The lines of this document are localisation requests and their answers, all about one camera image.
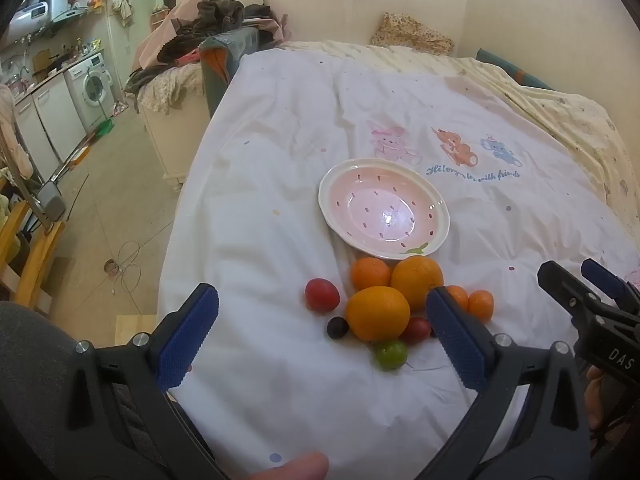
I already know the grey metal stand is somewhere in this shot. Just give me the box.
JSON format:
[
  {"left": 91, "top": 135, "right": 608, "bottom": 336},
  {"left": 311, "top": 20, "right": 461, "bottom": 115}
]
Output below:
[{"left": 20, "top": 125, "right": 101, "bottom": 233}]

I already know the person's right hand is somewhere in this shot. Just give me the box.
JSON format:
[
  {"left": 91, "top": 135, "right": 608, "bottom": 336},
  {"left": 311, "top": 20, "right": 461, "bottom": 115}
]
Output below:
[{"left": 584, "top": 364, "right": 610, "bottom": 432}]

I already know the pale pink towel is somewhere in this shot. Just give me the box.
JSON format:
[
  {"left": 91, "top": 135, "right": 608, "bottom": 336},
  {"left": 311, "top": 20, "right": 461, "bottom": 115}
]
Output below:
[{"left": 0, "top": 84, "right": 32, "bottom": 179}]

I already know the white washing machine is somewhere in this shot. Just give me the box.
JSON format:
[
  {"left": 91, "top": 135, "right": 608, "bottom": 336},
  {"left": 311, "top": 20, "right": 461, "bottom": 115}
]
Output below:
[{"left": 65, "top": 52, "right": 118, "bottom": 132}]

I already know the red plum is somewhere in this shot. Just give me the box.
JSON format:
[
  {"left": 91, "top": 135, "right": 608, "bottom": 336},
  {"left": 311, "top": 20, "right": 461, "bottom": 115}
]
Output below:
[
  {"left": 400, "top": 316, "right": 433, "bottom": 345},
  {"left": 305, "top": 278, "right": 341, "bottom": 312}
]

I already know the pile of brown clothes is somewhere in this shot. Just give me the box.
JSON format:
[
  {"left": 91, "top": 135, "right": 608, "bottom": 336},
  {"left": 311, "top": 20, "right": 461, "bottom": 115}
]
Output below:
[{"left": 125, "top": 0, "right": 291, "bottom": 96}]

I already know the pink white ceramic plate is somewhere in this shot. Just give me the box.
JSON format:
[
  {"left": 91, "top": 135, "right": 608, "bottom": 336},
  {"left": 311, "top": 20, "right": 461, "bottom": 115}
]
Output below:
[{"left": 318, "top": 158, "right": 451, "bottom": 261}]

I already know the cream bed frame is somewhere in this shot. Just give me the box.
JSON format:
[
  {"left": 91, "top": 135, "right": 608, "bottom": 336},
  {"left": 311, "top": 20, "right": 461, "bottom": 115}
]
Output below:
[{"left": 139, "top": 67, "right": 213, "bottom": 192}]

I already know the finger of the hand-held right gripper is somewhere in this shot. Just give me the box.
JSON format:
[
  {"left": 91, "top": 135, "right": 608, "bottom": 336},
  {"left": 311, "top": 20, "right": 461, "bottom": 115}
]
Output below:
[
  {"left": 537, "top": 260, "right": 603, "bottom": 323},
  {"left": 581, "top": 258, "right": 638, "bottom": 306}
]

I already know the floral pillow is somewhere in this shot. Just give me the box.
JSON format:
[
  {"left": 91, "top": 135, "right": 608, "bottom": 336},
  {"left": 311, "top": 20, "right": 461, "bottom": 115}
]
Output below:
[{"left": 370, "top": 11, "right": 455, "bottom": 56}]

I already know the green plum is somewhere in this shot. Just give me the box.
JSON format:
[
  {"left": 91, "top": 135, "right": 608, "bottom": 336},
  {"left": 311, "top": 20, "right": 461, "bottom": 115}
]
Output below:
[{"left": 375, "top": 340, "right": 408, "bottom": 372}]

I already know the wooden chair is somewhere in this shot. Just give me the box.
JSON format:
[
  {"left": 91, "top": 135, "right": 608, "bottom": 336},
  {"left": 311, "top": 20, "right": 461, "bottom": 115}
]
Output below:
[{"left": 0, "top": 200, "right": 67, "bottom": 312}]

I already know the medium orange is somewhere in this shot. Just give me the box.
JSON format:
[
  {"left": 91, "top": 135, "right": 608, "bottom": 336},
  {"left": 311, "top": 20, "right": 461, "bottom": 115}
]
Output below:
[{"left": 350, "top": 257, "right": 392, "bottom": 292}]

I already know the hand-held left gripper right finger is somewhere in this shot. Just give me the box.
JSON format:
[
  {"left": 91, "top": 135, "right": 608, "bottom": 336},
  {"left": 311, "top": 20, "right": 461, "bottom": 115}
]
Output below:
[{"left": 415, "top": 286, "right": 596, "bottom": 480}]

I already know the teal orange cushion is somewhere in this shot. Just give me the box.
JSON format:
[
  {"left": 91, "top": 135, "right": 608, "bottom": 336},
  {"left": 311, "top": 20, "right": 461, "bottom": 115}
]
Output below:
[
  {"left": 199, "top": 27, "right": 261, "bottom": 117},
  {"left": 475, "top": 49, "right": 555, "bottom": 92}
]

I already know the white kitchen cabinet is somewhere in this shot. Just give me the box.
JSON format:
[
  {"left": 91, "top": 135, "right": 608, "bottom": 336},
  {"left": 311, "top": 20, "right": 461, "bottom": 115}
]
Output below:
[{"left": 14, "top": 74, "right": 87, "bottom": 177}]

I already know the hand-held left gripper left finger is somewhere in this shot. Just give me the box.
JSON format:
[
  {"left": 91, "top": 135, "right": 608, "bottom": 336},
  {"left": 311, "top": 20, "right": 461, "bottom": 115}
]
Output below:
[{"left": 30, "top": 282, "right": 236, "bottom": 480}]

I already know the small tangerine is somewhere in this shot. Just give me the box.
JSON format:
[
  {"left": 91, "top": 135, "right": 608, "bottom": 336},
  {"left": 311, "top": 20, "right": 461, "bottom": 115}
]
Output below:
[
  {"left": 468, "top": 290, "right": 495, "bottom": 324},
  {"left": 445, "top": 285, "right": 470, "bottom": 312}
]

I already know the large orange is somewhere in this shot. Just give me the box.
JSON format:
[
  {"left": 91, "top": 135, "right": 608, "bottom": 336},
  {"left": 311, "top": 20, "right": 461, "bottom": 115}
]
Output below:
[
  {"left": 390, "top": 255, "right": 445, "bottom": 311},
  {"left": 345, "top": 286, "right": 412, "bottom": 342}
]

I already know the pale yellow bed sheet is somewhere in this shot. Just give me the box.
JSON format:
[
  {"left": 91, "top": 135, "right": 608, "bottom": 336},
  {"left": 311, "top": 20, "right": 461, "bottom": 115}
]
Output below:
[{"left": 280, "top": 40, "right": 640, "bottom": 241}]

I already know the white cable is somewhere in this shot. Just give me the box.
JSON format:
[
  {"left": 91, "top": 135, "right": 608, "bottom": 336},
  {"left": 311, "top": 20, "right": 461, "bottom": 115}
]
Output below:
[{"left": 102, "top": 240, "right": 144, "bottom": 307}]

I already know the person's left hand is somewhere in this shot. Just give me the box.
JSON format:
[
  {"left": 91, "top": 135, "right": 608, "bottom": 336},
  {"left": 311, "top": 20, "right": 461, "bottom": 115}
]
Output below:
[{"left": 247, "top": 451, "right": 331, "bottom": 480}]

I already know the pink cloth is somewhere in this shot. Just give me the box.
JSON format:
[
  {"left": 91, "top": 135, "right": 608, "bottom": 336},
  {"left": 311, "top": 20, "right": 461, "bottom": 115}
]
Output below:
[{"left": 131, "top": 0, "right": 221, "bottom": 71}]

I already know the white printed blanket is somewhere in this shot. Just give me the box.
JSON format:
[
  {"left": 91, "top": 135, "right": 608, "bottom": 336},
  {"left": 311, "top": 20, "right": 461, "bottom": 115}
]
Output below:
[{"left": 157, "top": 50, "right": 640, "bottom": 480}]

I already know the hanging beige towel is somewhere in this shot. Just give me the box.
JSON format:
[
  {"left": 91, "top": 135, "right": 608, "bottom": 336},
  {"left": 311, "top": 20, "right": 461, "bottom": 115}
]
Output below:
[{"left": 112, "top": 0, "right": 135, "bottom": 28}]

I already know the wooden box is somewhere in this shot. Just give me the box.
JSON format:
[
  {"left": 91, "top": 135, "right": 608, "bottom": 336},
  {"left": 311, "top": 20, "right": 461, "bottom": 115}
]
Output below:
[{"left": 115, "top": 314, "right": 159, "bottom": 346}]

